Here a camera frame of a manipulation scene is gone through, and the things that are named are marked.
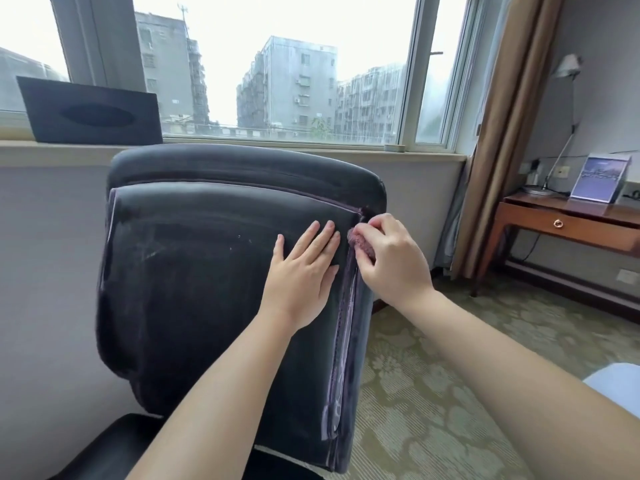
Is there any person's left hand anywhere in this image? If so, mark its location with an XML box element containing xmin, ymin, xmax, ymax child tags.
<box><xmin>257</xmin><ymin>219</ymin><xmax>342</xmax><ymax>338</ymax></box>

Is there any person's right hand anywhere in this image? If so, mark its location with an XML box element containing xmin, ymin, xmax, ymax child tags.
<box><xmin>352</xmin><ymin>213</ymin><xmax>436</xmax><ymax>313</ymax></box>

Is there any pink cleaning cloth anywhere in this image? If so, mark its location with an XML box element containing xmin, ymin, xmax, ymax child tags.
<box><xmin>346</xmin><ymin>224</ymin><xmax>379</xmax><ymax>261</ymax></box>

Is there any black leather chair backrest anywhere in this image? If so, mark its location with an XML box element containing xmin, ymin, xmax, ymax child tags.
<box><xmin>95</xmin><ymin>143</ymin><xmax>389</xmax><ymax>475</ymax></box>

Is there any person's right forearm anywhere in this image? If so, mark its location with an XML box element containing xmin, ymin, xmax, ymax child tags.
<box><xmin>405</xmin><ymin>289</ymin><xmax>640</xmax><ymax>480</ymax></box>

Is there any person's left forearm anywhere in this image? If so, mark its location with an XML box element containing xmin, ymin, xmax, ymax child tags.
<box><xmin>125</xmin><ymin>312</ymin><xmax>301</xmax><ymax>480</ymax></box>

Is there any grey curtain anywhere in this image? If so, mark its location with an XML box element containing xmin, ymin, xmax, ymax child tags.
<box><xmin>432</xmin><ymin>152</ymin><xmax>476</xmax><ymax>273</ymax></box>

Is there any wooden furniture leg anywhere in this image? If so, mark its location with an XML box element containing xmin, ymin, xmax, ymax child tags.
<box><xmin>469</xmin><ymin>202</ymin><xmax>509</xmax><ymax>298</ymax></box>

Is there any wide grey apartment building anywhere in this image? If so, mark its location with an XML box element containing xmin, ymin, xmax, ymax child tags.
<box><xmin>335</xmin><ymin>62</ymin><xmax>407</xmax><ymax>135</ymax></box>

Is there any brown curtain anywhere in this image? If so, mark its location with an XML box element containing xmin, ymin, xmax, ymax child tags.
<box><xmin>449</xmin><ymin>0</ymin><xmax>566</xmax><ymax>281</ymax></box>

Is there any brown wooden desk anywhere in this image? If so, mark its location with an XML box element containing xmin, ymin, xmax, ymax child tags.
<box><xmin>469</xmin><ymin>191</ymin><xmax>640</xmax><ymax>298</ymax></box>

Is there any tall grey apartment building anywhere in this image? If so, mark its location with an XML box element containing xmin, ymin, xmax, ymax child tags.
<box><xmin>236</xmin><ymin>36</ymin><xmax>339</xmax><ymax>131</ymax></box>

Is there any blue standing display card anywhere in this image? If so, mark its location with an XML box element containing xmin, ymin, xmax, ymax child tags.
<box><xmin>569</xmin><ymin>153</ymin><xmax>632</xmax><ymax>204</ymax></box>

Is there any grey building with antenna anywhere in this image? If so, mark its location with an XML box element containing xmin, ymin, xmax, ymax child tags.
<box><xmin>133</xmin><ymin>4</ymin><xmax>211</xmax><ymax>123</ymax></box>

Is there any silver desk lamp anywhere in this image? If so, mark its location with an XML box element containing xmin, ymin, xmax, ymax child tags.
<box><xmin>523</xmin><ymin>53</ymin><xmax>583</xmax><ymax>197</ymax></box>

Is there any beige window sill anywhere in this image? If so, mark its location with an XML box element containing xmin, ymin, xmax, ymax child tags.
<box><xmin>0</xmin><ymin>137</ymin><xmax>469</xmax><ymax>168</ymax></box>

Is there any black tissue box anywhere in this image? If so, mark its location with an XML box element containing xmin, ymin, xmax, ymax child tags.
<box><xmin>15</xmin><ymin>76</ymin><xmax>165</xmax><ymax>145</ymax></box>

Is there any grey building roof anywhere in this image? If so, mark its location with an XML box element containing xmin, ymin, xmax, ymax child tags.
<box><xmin>0</xmin><ymin>47</ymin><xmax>69</xmax><ymax>113</ymax></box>

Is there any grey window frame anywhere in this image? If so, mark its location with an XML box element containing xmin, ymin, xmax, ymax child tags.
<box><xmin>0</xmin><ymin>0</ymin><xmax>501</xmax><ymax>155</ymax></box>

